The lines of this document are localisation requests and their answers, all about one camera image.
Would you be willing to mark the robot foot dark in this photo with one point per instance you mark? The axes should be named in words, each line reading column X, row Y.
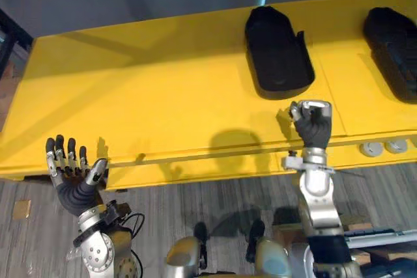
column 201, row 232
column 255, row 235

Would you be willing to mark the yellow shelf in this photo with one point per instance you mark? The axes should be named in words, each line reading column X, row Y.
column 156, row 95

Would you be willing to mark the robot right arm silver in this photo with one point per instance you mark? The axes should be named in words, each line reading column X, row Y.
column 321, row 206

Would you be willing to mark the black metal frame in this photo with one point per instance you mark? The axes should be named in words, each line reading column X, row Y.
column 14, row 40

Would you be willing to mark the robot right foot dark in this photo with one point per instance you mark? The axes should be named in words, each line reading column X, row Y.
column 255, row 235

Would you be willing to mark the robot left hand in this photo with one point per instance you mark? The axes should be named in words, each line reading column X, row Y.
column 73, row 193

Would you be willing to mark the robot left foot dark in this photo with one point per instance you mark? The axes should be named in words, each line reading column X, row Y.
column 201, row 232

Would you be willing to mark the robot right leg silver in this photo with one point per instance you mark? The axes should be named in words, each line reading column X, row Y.
column 272, row 260

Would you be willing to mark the robot leg silver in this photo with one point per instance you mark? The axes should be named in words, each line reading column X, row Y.
column 272, row 260
column 184, row 258

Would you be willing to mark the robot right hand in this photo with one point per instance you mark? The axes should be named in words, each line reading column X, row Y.
column 313, row 130

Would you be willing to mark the white round caster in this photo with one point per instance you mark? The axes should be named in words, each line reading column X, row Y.
column 370, row 149
column 396, row 146

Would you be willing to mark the robot left leg silver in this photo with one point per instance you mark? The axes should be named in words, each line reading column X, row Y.
column 184, row 258

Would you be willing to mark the black plastic housing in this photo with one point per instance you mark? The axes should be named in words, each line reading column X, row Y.
column 277, row 53
column 394, row 53

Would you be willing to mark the brown cardboard scrap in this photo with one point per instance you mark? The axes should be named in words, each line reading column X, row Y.
column 22, row 209

